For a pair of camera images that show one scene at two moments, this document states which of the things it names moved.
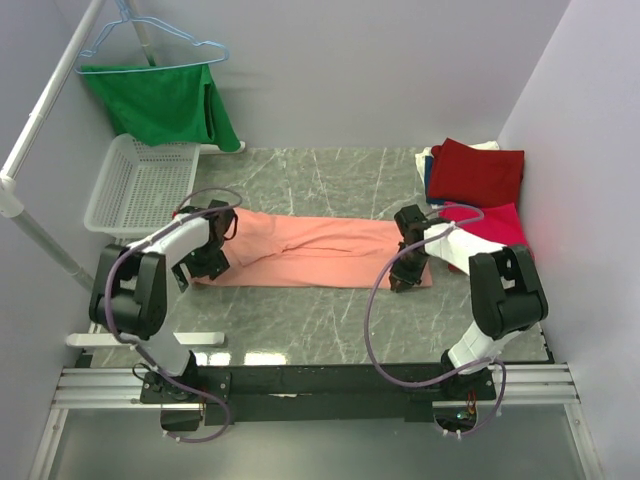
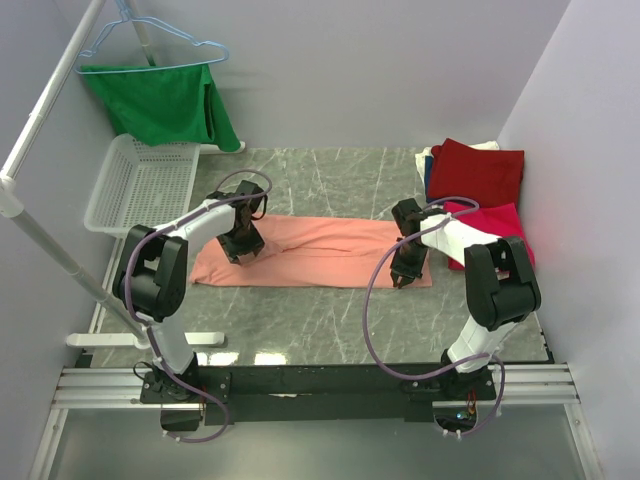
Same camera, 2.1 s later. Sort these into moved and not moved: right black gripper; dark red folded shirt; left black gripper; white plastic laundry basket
Moved: left black gripper
Not moved: white plastic laundry basket; dark red folded shirt; right black gripper
